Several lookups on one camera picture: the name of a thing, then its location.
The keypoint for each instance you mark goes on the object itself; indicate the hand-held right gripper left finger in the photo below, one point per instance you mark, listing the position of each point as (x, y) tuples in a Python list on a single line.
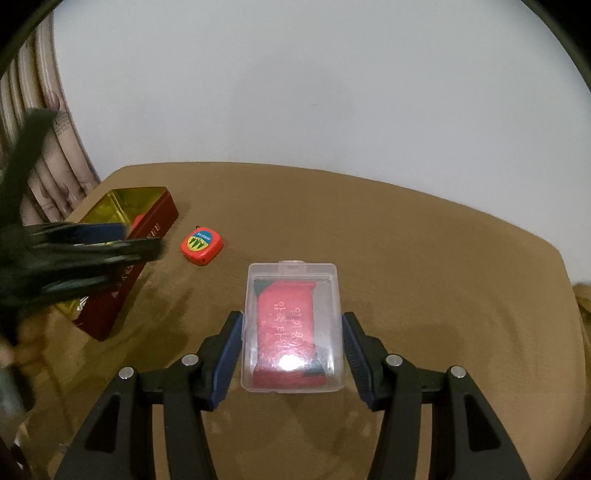
[(226, 364)]

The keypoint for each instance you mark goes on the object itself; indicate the beige patterned curtain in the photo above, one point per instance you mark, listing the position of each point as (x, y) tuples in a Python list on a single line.
[(51, 152)]

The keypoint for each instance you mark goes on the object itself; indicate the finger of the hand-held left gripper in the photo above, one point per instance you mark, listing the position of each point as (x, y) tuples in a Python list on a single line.
[(115, 254), (97, 232)]

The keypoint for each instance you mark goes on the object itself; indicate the red tin box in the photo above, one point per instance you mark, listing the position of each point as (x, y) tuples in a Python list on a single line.
[(152, 221)]

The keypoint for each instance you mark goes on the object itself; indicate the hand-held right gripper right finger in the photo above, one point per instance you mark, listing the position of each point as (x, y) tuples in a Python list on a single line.
[(362, 364)]

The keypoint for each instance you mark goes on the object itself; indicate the tan cloth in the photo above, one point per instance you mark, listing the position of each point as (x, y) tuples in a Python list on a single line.
[(582, 300)]

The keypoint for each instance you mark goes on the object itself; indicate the clear box with red card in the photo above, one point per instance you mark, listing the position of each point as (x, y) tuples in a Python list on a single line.
[(291, 323)]

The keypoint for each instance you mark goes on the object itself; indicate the red tape measure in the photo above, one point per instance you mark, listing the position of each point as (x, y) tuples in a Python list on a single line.
[(202, 247)]

